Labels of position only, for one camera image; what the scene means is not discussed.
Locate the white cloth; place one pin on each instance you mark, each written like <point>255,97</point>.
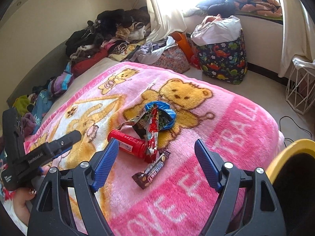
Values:
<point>302,62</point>

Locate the cream curtain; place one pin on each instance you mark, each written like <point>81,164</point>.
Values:
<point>295,29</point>
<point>169,17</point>

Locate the silver snack wrapper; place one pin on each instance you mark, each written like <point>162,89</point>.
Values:
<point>139,125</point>

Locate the dinosaur print fabric basket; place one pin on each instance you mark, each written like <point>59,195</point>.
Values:
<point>221,61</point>

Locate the person's left hand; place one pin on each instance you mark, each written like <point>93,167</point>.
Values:
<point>22,206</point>

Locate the striped purple blue cloth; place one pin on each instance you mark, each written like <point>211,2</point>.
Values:
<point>61,81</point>

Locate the floral fabric bag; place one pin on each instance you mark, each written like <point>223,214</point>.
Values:
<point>172,59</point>

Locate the blue green snack bag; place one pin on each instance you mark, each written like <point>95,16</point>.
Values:
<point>165,118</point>

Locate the red plastic bottle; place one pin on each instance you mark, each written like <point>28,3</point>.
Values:
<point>128,145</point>

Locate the dark jacket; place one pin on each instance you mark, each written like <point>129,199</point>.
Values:
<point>216,5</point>

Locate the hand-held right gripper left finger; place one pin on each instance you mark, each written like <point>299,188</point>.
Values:
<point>105,162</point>

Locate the light green cloth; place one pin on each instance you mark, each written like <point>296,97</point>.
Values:
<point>193,11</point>

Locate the grey white clothes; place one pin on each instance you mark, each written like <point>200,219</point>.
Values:
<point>147,51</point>

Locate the red cloth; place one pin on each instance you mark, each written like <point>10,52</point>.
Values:
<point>86,64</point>

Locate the yellow rimmed trash bin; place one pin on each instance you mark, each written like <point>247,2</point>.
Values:
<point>290,147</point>

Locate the yellow leopard print blanket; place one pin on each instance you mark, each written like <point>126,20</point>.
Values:
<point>123,51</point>

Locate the red snack wrapper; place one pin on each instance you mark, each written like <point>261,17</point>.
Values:
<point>152,127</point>

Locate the brown candy bar wrapper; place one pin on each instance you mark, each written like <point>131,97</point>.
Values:
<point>150,172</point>

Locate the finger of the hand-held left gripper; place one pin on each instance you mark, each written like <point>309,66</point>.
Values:
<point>66,140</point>

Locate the orange bag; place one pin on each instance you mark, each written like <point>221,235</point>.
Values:
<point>183,41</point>

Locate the grey headboard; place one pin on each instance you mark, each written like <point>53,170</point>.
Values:
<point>37,71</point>

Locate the white plastic bag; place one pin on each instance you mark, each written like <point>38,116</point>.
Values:
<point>219,32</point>

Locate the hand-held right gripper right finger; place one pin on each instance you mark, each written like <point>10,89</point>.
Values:
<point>206,164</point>

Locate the pink printed blanket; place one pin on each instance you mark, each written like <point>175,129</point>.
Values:
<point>209,118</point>

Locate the orange patterned quilt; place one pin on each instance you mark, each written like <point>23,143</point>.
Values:
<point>258,5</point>

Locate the orange pink cloth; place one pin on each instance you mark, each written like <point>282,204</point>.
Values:
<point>209,21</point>

